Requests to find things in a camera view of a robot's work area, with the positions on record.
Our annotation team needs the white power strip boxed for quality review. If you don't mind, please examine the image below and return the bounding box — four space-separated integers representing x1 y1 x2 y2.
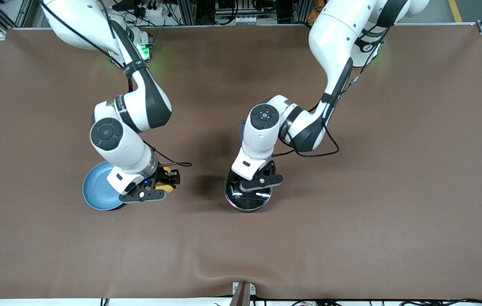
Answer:
135 0 173 18

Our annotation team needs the metal table clamp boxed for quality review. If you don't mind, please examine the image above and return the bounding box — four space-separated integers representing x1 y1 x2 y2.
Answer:
231 282 257 306

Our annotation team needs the dark blue pot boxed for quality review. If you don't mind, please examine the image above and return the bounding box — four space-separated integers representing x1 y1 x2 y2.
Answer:
224 121 273 212

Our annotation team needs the brown table mat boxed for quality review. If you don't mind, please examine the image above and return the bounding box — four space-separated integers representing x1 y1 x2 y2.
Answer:
0 23 482 300

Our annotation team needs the yellow potato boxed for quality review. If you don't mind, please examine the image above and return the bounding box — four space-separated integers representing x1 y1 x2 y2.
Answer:
156 167 176 194

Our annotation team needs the light blue plate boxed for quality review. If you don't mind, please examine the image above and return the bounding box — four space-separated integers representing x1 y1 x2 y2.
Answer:
82 161 127 211

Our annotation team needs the glass lid with blue knob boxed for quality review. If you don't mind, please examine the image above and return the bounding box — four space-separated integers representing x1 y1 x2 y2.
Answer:
225 171 273 211

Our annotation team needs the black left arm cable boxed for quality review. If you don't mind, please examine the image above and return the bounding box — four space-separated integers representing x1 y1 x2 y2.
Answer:
271 25 390 159

